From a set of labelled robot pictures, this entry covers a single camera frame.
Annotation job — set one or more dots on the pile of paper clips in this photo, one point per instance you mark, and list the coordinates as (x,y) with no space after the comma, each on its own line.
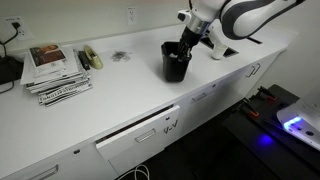
(120,56)

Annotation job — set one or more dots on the olive green tape dispenser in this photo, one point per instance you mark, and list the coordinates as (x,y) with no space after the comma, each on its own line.
(93,58)

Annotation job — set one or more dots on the black stapler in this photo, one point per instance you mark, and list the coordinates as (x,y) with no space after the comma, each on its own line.
(83,60)

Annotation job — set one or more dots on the white outlet with plug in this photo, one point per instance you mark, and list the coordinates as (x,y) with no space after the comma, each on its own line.
(22,30)

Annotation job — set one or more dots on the white paper cup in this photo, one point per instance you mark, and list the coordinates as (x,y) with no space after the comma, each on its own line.
(218,53)

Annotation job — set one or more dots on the black robot cart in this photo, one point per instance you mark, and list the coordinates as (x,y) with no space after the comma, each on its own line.
(253,146)

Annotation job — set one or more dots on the black device at left edge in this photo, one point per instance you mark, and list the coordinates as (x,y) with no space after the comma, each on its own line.
(9,69)

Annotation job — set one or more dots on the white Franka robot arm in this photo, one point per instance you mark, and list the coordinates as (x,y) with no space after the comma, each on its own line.
(243,16)

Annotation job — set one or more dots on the white wall outlet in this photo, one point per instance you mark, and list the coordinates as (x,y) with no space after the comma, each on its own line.
(131,15)

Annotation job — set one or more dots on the stack of magazines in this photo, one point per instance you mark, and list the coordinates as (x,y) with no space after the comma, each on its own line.
(71,66)

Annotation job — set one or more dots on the white open drawer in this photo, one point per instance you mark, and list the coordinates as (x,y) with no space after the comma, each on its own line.
(140,138)

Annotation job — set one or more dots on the small black drawer lock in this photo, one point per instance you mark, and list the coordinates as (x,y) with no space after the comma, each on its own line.
(76,152)

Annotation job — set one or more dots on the middle magazines in stack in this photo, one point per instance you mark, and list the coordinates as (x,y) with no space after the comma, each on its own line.
(53,84)

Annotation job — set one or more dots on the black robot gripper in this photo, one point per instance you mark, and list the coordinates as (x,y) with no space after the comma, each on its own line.
(190,38)

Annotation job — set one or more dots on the magazine with brown cover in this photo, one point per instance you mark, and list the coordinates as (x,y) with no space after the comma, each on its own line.
(46,57)

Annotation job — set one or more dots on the magazine with bold black lettering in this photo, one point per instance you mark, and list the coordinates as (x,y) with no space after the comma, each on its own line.
(65,94)

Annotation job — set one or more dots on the black basket with white label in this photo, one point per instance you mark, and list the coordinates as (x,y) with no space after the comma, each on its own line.
(174,68)

